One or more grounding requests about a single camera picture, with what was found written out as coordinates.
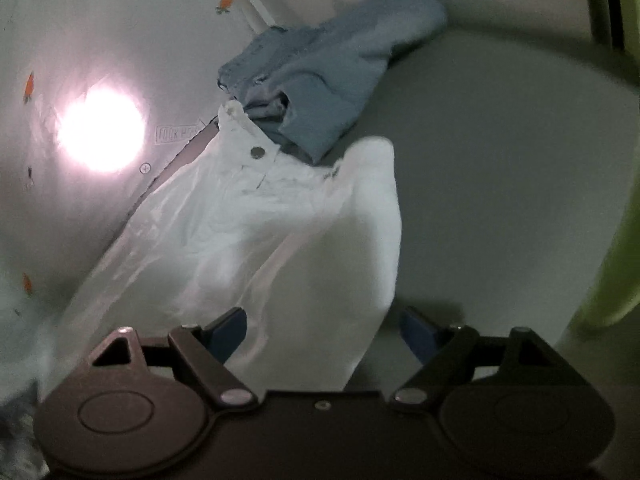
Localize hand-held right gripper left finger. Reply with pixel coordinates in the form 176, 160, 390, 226
86, 306, 259, 407

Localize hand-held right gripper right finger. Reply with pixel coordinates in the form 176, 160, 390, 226
388, 306, 571, 406

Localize white pants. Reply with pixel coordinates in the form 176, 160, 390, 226
47, 100, 404, 392

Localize green cloth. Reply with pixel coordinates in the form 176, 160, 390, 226
567, 0, 640, 341

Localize carrot print sheet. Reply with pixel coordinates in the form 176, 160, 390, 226
0, 0, 281, 396

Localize light blue denim garment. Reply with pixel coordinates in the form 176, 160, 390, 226
216, 0, 448, 165

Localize dark metal bed post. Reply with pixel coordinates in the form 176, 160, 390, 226
580, 0, 626, 53

